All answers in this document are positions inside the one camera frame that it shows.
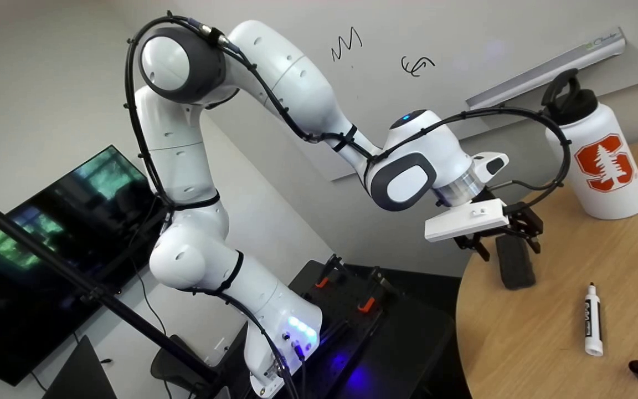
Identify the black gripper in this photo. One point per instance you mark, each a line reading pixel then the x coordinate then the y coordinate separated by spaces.
pixel 501 195

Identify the black whiteboard duster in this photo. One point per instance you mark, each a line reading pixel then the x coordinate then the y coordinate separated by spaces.
pixel 516 268

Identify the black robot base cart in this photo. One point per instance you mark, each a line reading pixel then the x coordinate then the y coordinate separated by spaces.
pixel 409 333

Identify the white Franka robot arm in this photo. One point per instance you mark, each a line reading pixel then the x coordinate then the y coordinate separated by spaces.
pixel 186 258

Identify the white black whiteboard marker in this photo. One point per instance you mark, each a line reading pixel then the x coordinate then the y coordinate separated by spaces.
pixel 594 324

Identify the white bottle with orange logo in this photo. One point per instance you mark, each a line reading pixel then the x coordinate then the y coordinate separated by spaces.
pixel 609 168

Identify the orange clamp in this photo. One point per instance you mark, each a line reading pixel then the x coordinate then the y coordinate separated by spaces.
pixel 322 282
pixel 365 305

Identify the aluminium whiteboard tray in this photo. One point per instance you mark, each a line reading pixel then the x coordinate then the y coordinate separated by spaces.
pixel 547 70

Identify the white whiteboard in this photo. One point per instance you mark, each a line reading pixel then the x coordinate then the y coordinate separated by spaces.
pixel 481 45

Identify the black slanted metal pole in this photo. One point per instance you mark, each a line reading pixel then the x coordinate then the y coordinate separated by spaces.
pixel 60 269

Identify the dark grey stand foot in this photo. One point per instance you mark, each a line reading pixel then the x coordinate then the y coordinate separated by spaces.
pixel 79 373

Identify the black flat screen monitor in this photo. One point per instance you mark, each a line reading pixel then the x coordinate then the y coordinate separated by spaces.
pixel 31 295

